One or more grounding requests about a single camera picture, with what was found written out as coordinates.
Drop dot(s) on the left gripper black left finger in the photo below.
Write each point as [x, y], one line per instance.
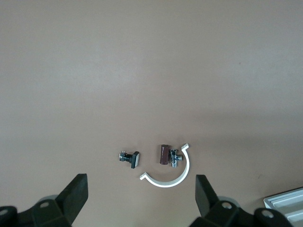
[73, 198]

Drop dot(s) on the white semicircular pipe clamp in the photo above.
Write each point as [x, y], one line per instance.
[183, 175]

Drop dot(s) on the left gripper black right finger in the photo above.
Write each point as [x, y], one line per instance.
[203, 198]

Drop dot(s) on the white ribbed tray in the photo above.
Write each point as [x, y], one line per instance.
[288, 201]

